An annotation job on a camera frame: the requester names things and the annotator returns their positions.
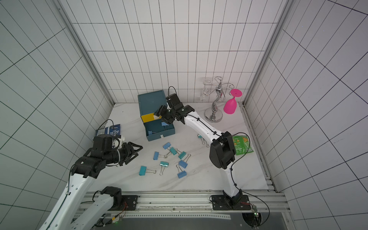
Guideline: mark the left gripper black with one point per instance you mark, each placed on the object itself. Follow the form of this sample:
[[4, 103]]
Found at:
[[129, 152]]

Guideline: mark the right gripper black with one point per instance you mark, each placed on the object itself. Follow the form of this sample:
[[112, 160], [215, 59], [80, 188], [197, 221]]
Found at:
[[167, 113]]

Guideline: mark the yellow top drawer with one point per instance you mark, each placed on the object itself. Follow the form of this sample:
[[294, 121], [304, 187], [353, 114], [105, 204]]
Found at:
[[150, 117]]

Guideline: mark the teal drawer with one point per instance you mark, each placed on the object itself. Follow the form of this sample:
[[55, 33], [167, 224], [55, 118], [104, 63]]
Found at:
[[162, 131]]

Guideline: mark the blue binder clip top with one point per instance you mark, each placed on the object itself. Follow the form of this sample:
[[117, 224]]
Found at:
[[151, 132]]

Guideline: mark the blue binder clip low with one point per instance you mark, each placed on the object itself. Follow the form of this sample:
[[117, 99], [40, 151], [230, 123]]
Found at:
[[183, 163]]

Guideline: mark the blue binder clip bottom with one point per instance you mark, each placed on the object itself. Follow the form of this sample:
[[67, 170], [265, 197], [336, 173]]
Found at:
[[181, 173]]

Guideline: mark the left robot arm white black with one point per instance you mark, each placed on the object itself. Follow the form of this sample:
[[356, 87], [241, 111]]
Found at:
[[107, 150]]

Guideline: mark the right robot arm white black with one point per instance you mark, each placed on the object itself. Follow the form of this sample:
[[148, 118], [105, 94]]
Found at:
[[222, 151]]

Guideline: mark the teal drawer cabinet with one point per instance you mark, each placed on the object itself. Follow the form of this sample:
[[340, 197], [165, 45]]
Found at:
[[150, 102]]

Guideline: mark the teal binder clip front left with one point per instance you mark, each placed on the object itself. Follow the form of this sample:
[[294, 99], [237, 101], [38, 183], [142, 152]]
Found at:
[[144, 170]]

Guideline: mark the teal shiny binder clip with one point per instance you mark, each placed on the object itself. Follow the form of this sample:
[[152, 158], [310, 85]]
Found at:
[[163, 165]]

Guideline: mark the teal binder clip upright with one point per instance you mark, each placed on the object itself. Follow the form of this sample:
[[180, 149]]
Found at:
[[181, 154]]

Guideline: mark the teal binder clip right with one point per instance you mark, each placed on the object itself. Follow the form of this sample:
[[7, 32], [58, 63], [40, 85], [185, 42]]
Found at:
[[203, 141]]

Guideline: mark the clear glass on rack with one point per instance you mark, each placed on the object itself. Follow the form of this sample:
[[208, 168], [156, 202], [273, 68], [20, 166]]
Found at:
[[207, 89]]

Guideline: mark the silver glass rack stand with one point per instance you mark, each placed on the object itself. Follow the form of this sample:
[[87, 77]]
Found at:
[[213, 114]]

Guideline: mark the magenta plastic wine glass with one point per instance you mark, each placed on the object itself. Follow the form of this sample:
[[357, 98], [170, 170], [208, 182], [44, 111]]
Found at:
[[231, 105]]

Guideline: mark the green snack packet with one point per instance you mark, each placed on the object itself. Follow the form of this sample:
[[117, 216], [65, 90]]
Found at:
[[242, 145]]

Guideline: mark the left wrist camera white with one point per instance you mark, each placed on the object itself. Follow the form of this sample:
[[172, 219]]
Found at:
[[118, 142]]

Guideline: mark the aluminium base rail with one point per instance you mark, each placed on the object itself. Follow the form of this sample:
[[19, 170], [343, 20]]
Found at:
[[202, 204]]

